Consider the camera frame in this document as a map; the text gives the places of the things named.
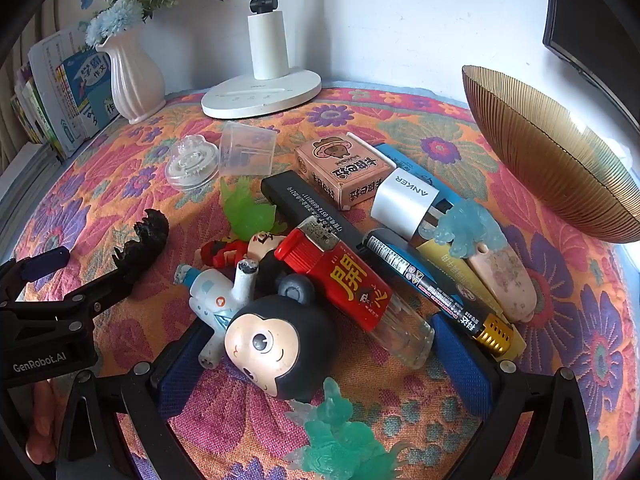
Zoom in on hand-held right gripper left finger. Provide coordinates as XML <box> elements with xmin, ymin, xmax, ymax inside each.
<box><xmin>55</xmin><ymin>322</ymin><xmax>228</xmax><ymax>480</ymax></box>

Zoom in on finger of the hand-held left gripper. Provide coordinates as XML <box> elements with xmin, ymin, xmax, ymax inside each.
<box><xmin>0</xmin><ymin>271</ymin><xmax>136</xmax><ymax>331</ymax></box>
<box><xmin>0</xmin><ymin>246</ymin><xmax>71</xmax><ymax>305</ymax></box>

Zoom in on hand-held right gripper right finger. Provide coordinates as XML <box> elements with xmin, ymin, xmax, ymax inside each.
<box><xmin>431</xmin><ymin>312</ymin><xmax>596</xmax><ymax>480</ymax></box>

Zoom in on black dinosaur toy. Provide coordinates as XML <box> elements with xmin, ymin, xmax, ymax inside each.
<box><xmin>111</xmin><ymin>207</ymin><xmax>171</xmax><ymax>293</ymax></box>

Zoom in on light blue translucent monster toy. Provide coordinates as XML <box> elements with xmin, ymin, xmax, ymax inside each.
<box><xmin>419</xmin><ymin>197</ymin><xmax>508</xmax><ymax>260</ymax></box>

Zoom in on green translucent monster toy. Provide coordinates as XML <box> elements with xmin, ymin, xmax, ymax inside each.
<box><xmin>220</xmin><ymin>176</ymin><xmax>288</xmax><ymax>241</ymax></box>

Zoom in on clear plastic cup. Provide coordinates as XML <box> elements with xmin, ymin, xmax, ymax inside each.
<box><xmin>218</xmin><ymin>121</ymin><xmax>279</xmax><ymax>180</ymax></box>

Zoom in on gold ribbed bowl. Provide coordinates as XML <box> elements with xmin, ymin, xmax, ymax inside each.
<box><xmin>461</xmin><ymin>64</ymin><xmax>640</xmax><ymax>245</ymax></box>

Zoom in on person's left hand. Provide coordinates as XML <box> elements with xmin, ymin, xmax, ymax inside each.
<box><xmin>27</xmin><ymin>382</ymin><xmax>58</xmax><ymax>463</ymax></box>

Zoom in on flat stack of grey papers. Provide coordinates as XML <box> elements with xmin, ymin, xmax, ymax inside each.
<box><xmin>0</xmin><ymin>142</ymin><xmax>66</xmax><ymax>241</ymax></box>

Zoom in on white toy airplane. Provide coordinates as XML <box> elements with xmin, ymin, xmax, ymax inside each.
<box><xmin>175</xmin><ymin>260</ymin><xmax>261</xmax><ymax>368</ymax></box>

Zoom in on black marker with gold cap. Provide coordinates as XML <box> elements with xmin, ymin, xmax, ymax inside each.
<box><xmin>362</xmin><ymin>229</ymin><xmax>516</xmax><ymax>358</ymax></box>

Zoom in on pink oval case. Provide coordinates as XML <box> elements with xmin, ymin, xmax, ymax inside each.
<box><xmin>467</xmin><ymin>235</ymin><xmax>538</xmax><ymax>323</ymax></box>

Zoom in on yellow flat box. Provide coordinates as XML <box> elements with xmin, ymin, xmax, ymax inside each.
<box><xmin>417</xmin><ymin>237</ymin><xmax>526</xmax><ymax>361</ymax></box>

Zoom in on floral woven blanket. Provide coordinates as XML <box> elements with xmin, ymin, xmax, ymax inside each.
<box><xmin>0</xmin><ymin>85</ymin><xmax>640</xmax><ymax>480</ymax></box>

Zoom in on black-haired monkey figurine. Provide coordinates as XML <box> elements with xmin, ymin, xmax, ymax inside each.
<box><xmin>224</xmin><ymin>255</ymin><xmax>341</xmax><ymax>402</ymax></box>

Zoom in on red-clothed small figurine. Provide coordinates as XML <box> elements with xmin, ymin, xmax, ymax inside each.
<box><xmin>199</xmin><ymin>230</ymin><xmax>288</xmax><ymax>271</ymax></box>

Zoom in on clear bottle with red label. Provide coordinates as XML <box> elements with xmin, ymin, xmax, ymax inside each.
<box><xmin>274</xmin><ymin>220</ymin><xmax>435</xmax><ymax>370</ymax></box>

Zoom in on teal translucent monster toy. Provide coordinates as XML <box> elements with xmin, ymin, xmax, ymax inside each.
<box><xmin>284</xmin><ymin>377</ymin><xmax>416</xmax><ymax>480</ymax></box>

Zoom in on row of thin books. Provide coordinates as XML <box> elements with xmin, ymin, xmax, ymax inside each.
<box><xmin>10</xmin><ymin>65</ymin><xmax>66</xmax><ymax>161</ymax></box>

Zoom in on clear round plastic lid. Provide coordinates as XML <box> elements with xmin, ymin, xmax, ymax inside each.
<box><xmin>165</xmin><ymin>136</ymin><xmax>221</xmax><ymax>192</ymax></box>

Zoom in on white power adapter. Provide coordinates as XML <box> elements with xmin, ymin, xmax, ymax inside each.
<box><xmin>370</xmin><ymin>167</ymin><xmax>440</xmax><ymax>241</ymax></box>

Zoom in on stack of books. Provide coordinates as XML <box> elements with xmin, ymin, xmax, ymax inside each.
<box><xmin>27</xmin><ymin>25</ymin><xmax>121</xmax><ymax>153</ymax></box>

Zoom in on pale pink fluted vase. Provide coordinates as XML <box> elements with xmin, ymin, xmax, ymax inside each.
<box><xmin>102</xmin><ymin>27</ymin><xmax>167</xmax><ymax>126</ymax></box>

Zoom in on black rectangular case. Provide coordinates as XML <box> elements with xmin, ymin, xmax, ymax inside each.
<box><xmin>260</xmin><ymin>170</ymin><xmax>371</xmax><ymax>256</ymax></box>

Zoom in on blue rectangular box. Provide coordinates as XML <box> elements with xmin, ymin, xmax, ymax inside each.
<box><xmin>372</xmin><ymin>142</ymin><xmax>441</xmax><ymax>191</ymax></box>

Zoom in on brown cartoon card box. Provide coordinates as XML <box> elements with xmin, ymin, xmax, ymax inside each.
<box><xmin>294</xmin><ymin>132</ymin><xmax>398</xmax><ymax>211</ymax></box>

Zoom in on blue and white artificial flowers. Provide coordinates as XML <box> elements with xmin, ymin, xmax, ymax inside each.
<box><xmin>80</xmin><ymin>0</ymin><xmax>236</xmax><ymax>48</ymax></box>

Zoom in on white desk lamp base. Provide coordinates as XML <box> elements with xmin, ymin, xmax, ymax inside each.
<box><xmin>201</xmin><ymin>0</ymin><xmax>323</xmax><ymax>120</ymax></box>

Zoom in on black monitor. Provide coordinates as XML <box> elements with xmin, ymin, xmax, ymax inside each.
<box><xmin>542</xmin><ymin>0</ymin><xmax>640</xmax><ymax>86</ymax></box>

